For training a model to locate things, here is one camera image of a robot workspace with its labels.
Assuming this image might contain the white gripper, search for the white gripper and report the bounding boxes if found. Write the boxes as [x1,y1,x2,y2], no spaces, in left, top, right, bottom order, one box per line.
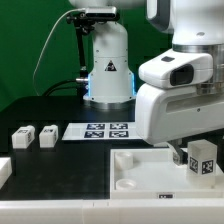
[135,84,224,165]

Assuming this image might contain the white square table top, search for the white square table top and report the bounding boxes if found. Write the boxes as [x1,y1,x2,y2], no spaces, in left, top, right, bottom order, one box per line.
[110,148,224,199]

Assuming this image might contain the white sheet with fiducial tags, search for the white sheet with fiducial tags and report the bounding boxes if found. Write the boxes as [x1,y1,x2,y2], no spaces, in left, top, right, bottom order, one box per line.
[62,122,139,141]

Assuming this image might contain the white front barrier wall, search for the white front barrier wall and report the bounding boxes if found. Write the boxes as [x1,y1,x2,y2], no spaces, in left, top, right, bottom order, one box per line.
[0,199,224,224]

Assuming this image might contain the white barrier wall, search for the white barrier wall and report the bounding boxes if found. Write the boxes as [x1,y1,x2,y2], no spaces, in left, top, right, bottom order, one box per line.
[0,157,12,189]
[0,199,224,224]

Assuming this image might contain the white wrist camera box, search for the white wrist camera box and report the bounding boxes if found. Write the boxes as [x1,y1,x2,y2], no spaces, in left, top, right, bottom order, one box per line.
[139,49,213,89]

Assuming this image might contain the black cables at base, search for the black cables at base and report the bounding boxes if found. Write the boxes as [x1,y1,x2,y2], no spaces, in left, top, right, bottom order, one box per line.
[43,78,88,98]

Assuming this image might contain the black camera stand pole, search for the black camera stand pole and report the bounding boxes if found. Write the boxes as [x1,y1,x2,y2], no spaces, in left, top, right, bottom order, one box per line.
[66,13,94,98]

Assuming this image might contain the white camera cable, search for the white camera cable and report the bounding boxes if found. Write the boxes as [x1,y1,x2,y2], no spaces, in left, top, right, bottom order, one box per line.
[32,7,87,97]

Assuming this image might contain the black camera on stand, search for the black camera on stand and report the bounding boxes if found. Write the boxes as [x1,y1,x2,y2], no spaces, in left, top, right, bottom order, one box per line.
[84,6,117,20]

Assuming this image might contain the white left barrier wall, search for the white left barrier wall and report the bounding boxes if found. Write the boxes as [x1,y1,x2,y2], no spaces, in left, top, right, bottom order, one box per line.
[0,157,12,189]

